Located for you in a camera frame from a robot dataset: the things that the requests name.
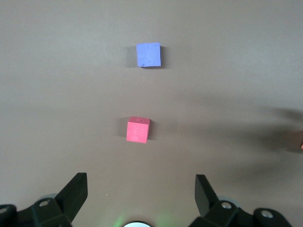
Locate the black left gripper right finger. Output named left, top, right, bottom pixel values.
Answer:
left=189, top=174, right=293, bottom=227

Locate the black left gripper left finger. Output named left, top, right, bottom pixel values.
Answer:
left=0, top=172, right=88, bottom=227

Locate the purple foam block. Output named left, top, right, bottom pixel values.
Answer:
left=135, top=42, right=162, bottom=69

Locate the brown table mat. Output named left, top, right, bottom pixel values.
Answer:
left=0, top=0, right=303, bottom=227

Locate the red foam block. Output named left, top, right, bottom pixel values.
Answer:
left=125, top=116, right=151, bottom=144

